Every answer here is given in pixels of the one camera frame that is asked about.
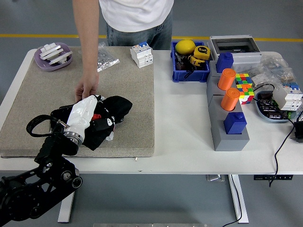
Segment person's right hand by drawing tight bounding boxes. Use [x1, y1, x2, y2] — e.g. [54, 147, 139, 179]
[74, 71, 99, 103]

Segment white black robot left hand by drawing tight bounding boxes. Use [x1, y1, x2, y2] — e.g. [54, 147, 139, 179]
[64, 95, 106, 139]

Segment black rag with red patch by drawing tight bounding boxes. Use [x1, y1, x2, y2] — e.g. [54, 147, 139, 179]
[81, 95, 133, 151]

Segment panel wire with white connector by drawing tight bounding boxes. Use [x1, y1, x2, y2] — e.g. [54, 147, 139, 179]
[106, 122, 116, 142]

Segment black table control panel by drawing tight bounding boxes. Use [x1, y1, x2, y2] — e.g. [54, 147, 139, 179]
[253, 174, 294, 181]

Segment clear bag of screws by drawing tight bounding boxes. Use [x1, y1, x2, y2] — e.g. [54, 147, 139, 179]
[97, 42, 121, 73]

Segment grey-brown mat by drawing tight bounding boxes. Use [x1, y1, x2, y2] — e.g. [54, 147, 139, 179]
[0, 46, 156, 158]

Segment purple tray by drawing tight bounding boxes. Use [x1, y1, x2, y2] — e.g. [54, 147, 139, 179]
[34, 42, 73, 72]

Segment white plastic plate stack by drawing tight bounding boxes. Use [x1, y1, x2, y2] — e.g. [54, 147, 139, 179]
[39, 43, 64, 61]

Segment white breaker with blue lever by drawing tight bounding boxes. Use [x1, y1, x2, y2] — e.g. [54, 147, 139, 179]
[130, 41, 154, 69]

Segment person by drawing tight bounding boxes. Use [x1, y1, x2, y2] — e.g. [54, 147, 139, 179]
[72, 0, 175, 103]

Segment white table leg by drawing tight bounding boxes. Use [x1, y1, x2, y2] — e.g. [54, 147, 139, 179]
[228, 174, 250, 224]
[57, 174, 79, 224]

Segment dark hand tool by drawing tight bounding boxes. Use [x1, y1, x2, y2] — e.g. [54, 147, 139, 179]
[174, 51, 190, 71]

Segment blue plastic bin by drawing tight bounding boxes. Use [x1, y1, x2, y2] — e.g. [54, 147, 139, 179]
[170, 41, 211, 83]

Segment yellow ball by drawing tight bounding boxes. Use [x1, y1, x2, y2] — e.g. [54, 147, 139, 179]
[175, 39, 196, 55]

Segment small yellow black tape measure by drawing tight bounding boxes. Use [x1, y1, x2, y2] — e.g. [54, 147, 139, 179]
[188, 55, 206, 68]

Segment large yellow tape measure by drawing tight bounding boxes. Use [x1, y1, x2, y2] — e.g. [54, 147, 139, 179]
[193, 45, 212, 61]

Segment orange cylinder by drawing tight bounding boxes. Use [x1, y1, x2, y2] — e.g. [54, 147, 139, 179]
[217, 68, 237, 91]
[221, 88, 241, 112]

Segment small blue block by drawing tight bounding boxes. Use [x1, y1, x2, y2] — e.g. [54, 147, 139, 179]
[216, 52, 234, 73]

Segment grey block holder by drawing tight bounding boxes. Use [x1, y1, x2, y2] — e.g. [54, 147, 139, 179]
[206, 60, 251, 152]

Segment large blue block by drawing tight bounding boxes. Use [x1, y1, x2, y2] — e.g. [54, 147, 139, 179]
[223, 112, 248, 135]

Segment colourful puzzle cube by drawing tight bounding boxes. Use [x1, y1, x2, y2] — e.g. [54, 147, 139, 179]
[234, 73, 254, 86]
[235, 84, 256, 105]

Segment dark electronic components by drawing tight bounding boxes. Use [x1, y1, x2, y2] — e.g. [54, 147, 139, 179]
[258, 93, 288, 119]

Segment grey-blue tray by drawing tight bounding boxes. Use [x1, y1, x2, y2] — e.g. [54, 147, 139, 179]
[254, 90, 298, 124]

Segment clear bags of parts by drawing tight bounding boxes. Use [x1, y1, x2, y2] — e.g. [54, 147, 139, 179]
[250, 56, 296, 87]

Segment white breaker row, blue levers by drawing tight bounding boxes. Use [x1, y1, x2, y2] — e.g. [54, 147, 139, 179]
[272, 81, 303, 112]

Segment black power adapter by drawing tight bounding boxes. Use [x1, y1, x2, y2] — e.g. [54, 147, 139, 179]
[293, 111, 303, 144]

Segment white plastic bracket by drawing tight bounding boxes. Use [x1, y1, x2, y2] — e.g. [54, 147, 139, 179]
[48, 51, 73, 66]

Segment black strap loop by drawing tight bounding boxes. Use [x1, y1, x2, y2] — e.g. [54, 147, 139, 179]
[184, 66, 197, 80]

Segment metal bracket under table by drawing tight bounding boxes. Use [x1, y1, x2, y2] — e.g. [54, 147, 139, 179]
[205, 174, 226, 182]

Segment grey electrical enclosure box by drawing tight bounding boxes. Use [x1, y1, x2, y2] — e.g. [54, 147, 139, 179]
[207, 35, 263, 73]

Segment black floor cable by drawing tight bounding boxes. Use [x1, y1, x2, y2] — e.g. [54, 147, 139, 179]
[222, 174, 242, 227]

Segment black adapter cable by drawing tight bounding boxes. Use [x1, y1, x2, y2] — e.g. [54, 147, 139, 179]
[252, 83, 296, 188]

